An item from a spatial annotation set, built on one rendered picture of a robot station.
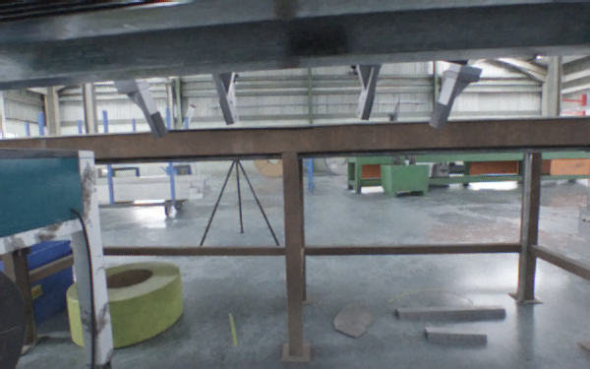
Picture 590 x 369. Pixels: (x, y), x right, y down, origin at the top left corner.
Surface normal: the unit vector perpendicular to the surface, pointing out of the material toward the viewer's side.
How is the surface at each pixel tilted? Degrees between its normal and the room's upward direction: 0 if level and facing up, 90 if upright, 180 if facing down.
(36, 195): 90
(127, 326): 90
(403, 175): 92
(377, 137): 90
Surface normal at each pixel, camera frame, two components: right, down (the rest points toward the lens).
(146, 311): 0.71, 0.04
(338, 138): -0.07, 0.09
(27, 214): 0.99, -0.02
